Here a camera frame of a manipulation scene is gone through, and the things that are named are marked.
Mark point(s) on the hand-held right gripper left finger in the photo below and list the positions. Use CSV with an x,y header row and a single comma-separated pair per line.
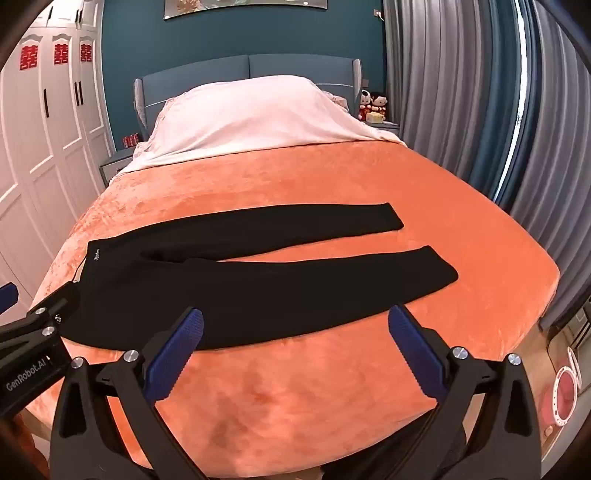
x,y
180,355

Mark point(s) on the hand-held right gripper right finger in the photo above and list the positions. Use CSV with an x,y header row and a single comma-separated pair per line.
x,y
415,355

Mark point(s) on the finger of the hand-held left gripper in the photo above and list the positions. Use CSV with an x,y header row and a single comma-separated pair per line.
x,y
7,297
46,318

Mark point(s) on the black pants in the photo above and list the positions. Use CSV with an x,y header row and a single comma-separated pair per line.
x,y
277,286

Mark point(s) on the person's dark clothing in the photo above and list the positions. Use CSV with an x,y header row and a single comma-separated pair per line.
x,y
369,461

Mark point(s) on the orange plush blanket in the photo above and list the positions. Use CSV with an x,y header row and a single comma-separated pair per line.
x,y
300,397

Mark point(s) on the pink round white-rimmed object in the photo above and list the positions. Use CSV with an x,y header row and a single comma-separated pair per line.
x,y
561,397

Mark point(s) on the white wardrobe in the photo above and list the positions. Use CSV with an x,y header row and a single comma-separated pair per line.
x,y
55,138

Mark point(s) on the blue nightstand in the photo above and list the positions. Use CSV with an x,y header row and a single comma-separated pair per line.
x,y
391,124
115,164

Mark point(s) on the red box on nightstand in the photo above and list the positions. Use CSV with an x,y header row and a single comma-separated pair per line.
x,y
130,140

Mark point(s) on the blue curtain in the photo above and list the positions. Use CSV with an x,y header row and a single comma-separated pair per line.
x,y
505,134

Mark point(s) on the red paper decoration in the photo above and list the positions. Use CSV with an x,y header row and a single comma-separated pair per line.
x,y
60,54
86,52
28,57

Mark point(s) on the small yellow box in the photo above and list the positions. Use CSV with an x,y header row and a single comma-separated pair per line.
x,y
375,117

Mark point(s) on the grey curtain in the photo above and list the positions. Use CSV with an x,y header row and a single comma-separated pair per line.
x,y
563,161
438,92

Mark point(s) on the white quilt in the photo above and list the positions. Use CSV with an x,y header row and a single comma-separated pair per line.
x,y
258,115

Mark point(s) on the blue upholstered headboard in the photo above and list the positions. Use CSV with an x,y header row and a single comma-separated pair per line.
x,y
295,67

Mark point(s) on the framed wall picture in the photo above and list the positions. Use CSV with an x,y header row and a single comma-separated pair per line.
x,y
231,8

